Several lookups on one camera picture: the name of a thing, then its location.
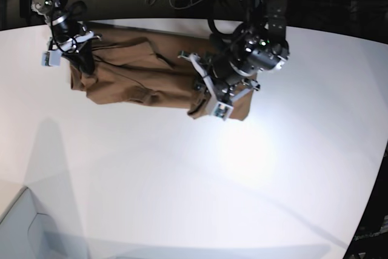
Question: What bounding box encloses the brown t-shirt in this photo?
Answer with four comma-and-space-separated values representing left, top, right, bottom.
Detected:
68, 25, 258, 122

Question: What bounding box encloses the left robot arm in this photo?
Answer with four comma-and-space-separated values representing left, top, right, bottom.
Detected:
178, 0, 290, 119

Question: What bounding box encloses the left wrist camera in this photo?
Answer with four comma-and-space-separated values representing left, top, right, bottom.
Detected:
207, 99, 233, 121

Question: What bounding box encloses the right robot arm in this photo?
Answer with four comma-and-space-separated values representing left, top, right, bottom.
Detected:
31, 0, 101, 75

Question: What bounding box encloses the white box at table corner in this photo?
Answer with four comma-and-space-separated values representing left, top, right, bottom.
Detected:
1, 187, 63, 258

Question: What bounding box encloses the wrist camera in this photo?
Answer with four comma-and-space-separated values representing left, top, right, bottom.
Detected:
207, 99, 233, 121
41, 50, 62, 67

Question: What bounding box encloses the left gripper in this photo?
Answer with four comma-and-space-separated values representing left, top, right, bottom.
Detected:
178, 50, 261, 110

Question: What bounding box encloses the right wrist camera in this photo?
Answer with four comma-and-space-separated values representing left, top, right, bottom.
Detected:
41, 50, 62, 67

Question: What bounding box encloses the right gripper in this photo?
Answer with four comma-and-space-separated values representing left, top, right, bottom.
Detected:
47, 21, 102, 75

